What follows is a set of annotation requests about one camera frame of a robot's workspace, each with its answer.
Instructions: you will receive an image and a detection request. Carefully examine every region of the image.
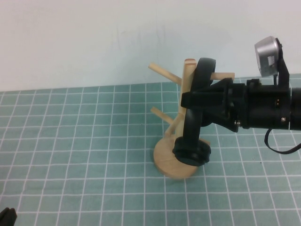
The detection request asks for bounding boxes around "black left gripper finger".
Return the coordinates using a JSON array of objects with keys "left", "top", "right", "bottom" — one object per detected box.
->
[{"left": 0, "top": 207, "right": 18, "bottom": 226}]

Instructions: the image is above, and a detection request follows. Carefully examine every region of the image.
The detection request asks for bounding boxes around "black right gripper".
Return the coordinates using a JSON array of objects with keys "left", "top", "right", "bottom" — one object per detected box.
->
[{"left": 181, "top": 78, "right": 248, "bottom": 133}]

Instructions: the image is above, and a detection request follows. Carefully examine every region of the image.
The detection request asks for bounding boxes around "black over-ear headphones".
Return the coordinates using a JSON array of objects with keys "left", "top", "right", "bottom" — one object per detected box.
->
[{"left": 173, "top": 57, "right": 217, "bottom": 167}]

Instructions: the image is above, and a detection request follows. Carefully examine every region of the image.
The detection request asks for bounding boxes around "wooden branch headphone stand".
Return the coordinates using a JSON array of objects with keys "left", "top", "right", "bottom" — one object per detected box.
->
[{"left": 148, "top": 58, "right": 235, "bottom": 180}]

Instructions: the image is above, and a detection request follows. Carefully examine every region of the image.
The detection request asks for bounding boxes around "teal white-grid tablecloth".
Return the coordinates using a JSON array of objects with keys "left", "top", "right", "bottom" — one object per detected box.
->
[{"left": 0, "top": 73, "right": 301, "bottom": 226}]

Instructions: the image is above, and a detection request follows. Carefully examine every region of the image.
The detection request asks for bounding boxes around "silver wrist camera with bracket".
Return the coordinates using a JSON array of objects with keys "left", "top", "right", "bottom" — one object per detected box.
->
[{"left": 254, "top": 36, "right": 292, "bottom": 88}]

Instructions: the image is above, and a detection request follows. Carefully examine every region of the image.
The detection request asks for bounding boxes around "black camera cable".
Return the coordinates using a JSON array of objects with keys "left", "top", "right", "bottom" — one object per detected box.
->
[{"left": 264, "top": 128, "right": 301, "bottom": 155}]

